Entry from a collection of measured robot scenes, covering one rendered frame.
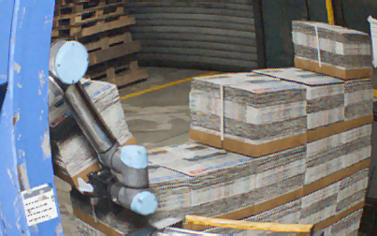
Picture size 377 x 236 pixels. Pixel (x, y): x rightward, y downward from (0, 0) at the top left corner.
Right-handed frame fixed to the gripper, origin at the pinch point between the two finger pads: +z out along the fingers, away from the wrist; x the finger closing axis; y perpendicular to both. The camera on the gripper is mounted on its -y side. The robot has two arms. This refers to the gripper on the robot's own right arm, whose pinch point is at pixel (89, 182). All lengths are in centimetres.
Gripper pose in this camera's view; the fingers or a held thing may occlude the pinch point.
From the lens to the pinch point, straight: 262.3
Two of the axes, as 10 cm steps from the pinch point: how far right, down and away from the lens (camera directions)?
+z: -6.1, -1.5, 7.8
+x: -7.3, 4.7, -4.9
